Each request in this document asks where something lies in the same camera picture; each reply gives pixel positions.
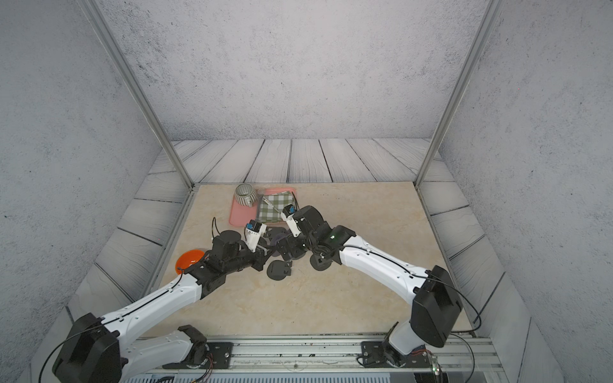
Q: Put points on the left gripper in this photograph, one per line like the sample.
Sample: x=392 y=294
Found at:
x=262 y=256

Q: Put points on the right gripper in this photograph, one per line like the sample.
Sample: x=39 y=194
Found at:
x=291 y=242

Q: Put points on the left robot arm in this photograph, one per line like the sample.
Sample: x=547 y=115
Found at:
x=110 y=349

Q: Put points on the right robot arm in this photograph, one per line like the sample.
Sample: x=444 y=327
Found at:
x=434 y=301

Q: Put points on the green checkered cloth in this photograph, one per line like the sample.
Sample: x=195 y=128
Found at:
x=281 y=200

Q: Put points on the pink tray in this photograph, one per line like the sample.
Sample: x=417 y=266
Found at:
x=240 y=215

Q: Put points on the orange plastic bowl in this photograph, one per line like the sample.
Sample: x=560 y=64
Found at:
x=188 y=259

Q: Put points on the white handled spoon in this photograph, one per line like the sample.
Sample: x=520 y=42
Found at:
x=271 y=205

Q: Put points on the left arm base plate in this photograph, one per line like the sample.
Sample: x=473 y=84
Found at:
x=215 y=355

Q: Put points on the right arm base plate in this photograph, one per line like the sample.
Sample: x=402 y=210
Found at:
x=382 y=355

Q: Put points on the aluminium front rail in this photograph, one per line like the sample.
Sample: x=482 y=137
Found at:
x=332 y=358

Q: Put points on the left aluminium frame post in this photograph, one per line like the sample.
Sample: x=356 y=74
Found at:
x=97 y=21

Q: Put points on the aluminium frame post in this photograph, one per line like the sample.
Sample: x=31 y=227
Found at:
x=97 y=21
x=492 y=12

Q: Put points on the right aluminium frame post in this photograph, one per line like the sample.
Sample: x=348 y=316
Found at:
x=492 y=12

